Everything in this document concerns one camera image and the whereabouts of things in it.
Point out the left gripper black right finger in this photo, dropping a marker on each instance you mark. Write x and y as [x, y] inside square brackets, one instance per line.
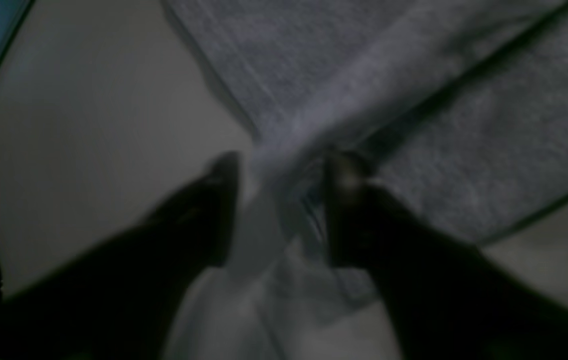
[444, 299]

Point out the grey T-shirt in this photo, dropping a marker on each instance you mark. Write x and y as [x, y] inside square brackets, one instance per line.
[461, 107]

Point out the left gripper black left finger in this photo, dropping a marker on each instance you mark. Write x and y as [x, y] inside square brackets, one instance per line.
[118, 300]

